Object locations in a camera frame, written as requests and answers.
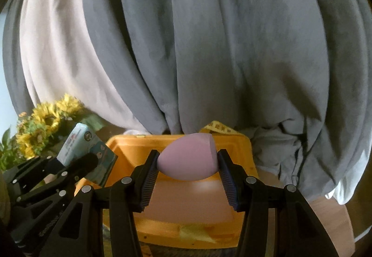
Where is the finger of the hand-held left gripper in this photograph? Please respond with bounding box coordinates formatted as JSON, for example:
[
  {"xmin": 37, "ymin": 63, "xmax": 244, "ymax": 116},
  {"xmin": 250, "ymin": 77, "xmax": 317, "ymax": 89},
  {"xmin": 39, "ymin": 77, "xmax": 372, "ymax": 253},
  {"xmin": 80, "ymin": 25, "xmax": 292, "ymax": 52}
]
[
  {"xmin": 4, "ymin": 155, "xmax": 63, "ymax": 188},
  {"xmin": 10, "ymin": 154, "xmax": 99, "ymax": 243}
]

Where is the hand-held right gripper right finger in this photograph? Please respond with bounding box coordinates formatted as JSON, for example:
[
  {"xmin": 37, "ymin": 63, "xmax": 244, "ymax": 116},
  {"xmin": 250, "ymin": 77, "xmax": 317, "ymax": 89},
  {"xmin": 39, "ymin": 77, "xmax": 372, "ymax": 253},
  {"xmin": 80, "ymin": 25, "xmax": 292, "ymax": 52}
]
[{"xmin": 217, "ymin": 149, "xmax": 356, "ymax": 257}]

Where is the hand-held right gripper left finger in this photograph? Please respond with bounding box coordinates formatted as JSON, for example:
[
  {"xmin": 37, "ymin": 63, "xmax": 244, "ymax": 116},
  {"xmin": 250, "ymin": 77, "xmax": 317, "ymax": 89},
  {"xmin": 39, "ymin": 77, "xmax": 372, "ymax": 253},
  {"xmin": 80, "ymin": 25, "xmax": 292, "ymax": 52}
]
[{"xmin": 35, "ymin": 150, "xmax": 161, "ymax": 257}]

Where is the printed tissue packet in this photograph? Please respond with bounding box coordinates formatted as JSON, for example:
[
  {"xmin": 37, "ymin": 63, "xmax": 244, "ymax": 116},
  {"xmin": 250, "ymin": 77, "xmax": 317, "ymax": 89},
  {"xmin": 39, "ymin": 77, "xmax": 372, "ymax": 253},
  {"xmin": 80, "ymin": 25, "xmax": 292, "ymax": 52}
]
[{"xmin": 56, "ymin": 123, "xmax": 118, "ymax": 188}]

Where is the yellow plastic storage bin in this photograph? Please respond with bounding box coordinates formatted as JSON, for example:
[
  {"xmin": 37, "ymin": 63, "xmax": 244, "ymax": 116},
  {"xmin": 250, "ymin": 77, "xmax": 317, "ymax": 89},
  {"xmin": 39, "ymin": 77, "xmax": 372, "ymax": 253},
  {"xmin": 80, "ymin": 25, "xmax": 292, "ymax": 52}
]
[{"xmin": 74, "ymin": 134, "xmax": 260, "ymax": 249}]

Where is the pink makeup sponge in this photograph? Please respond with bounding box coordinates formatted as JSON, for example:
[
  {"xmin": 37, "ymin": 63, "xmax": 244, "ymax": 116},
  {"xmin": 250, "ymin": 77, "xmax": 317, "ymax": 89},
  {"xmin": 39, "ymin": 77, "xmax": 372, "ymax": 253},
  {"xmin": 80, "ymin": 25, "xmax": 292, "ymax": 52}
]
[{"xmin": 156, "ymin": 133, "xmax": 219, "ymax": 181}]

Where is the artificial sunflower bouquet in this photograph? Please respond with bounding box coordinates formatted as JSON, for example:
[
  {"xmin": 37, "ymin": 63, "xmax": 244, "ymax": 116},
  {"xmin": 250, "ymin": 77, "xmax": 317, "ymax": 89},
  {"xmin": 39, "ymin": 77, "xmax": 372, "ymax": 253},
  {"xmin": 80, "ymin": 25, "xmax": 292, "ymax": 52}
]
[{"xmin": 0, "ymin": 93, "xmax": 105, "ymax": 170}]

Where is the yellow measuring tape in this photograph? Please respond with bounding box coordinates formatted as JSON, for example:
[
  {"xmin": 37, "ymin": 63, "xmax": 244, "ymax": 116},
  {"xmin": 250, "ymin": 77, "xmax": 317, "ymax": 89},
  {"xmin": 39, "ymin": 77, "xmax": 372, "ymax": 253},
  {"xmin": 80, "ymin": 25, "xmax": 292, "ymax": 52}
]
[{"xmin": 199, "ymin": 120, "xmax": 237, "ymax": 137}]

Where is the pale yellow sticky label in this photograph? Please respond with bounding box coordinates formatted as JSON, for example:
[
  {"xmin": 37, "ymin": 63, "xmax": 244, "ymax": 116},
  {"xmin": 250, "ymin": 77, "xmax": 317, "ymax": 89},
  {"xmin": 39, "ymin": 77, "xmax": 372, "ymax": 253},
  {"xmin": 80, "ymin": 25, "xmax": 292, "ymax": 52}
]
[{"xmin": 179, "ymin": 223, "xmax": 219, "ymax": 243}]

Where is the white curtain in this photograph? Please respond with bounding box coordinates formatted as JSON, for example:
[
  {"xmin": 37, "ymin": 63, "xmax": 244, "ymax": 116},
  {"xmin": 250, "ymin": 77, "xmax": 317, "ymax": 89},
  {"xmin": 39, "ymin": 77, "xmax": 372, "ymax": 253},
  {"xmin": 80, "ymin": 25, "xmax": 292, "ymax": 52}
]
[{"xmin": 19, "ymin": 0, "xmax": 152, "ymax": 137}]

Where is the grey curtain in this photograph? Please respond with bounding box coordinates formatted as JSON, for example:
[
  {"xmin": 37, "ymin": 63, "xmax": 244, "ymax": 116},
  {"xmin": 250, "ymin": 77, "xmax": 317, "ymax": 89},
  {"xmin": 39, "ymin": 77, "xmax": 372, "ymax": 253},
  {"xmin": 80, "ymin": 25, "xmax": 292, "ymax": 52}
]
[{"xmin": 1, "ymin": 0, "xmax": 372, "ymax": 205}]

